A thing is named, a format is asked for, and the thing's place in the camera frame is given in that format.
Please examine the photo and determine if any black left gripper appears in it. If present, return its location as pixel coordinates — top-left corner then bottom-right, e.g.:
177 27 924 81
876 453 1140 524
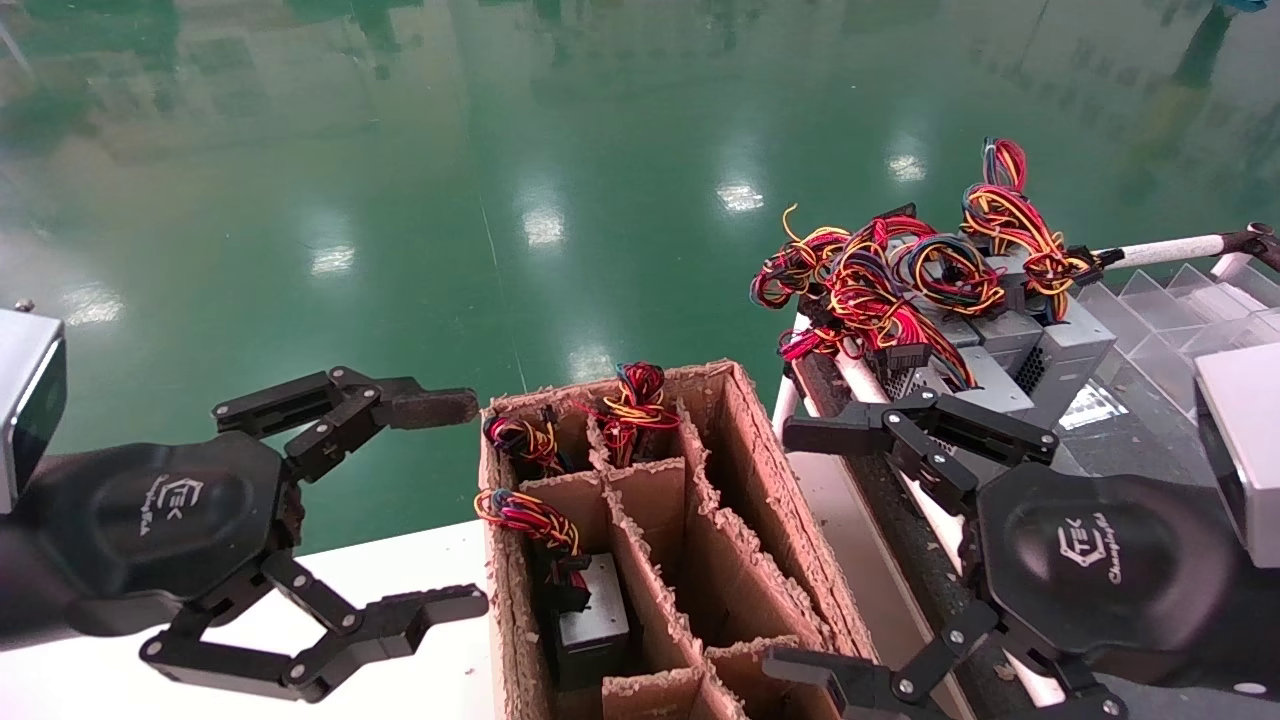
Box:
20 366 489 703

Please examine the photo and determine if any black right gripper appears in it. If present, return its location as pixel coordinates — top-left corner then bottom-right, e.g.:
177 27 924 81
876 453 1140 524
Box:
762 388 1280 720

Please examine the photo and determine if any grey power supply being moved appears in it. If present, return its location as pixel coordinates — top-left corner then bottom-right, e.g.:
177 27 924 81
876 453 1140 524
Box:
474 487 633 693

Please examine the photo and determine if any worn brown cardboard box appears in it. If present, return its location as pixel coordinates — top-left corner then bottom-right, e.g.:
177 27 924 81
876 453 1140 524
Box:
476 360 881 720

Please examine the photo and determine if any short white leg pipe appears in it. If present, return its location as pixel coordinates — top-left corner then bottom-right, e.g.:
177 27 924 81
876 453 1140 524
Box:
770 375 803 446

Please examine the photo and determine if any brown cardboard divider insert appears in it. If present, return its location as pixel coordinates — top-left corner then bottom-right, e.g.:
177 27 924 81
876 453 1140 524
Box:
520 400 833 720

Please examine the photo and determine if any dark conveyor belt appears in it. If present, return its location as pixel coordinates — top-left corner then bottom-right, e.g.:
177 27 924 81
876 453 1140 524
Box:
795 345 1280 720

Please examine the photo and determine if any clear acrylic divider rack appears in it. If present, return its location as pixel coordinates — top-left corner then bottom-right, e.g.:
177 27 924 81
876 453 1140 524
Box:
1075 262 1280 413

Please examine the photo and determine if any white cross pipe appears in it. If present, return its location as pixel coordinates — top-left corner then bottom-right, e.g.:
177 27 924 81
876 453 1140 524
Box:
1095 233 1227 268

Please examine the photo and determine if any black pipe joint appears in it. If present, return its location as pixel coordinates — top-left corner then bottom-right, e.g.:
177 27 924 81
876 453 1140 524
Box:
1220 222 1280 273

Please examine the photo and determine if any long white rail pipe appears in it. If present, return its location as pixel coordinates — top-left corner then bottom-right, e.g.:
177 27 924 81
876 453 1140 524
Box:
833 352 1066 709

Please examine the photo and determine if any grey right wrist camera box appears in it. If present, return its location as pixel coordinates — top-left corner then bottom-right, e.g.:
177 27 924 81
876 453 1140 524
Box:
1195 343 1280 571

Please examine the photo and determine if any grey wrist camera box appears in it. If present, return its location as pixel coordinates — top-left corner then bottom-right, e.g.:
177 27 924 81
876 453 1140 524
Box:
1195 343 1280 571
0 308 68 516

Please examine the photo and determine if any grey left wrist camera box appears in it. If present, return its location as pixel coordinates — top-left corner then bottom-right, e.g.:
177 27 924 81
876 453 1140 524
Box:
0 308 68 516

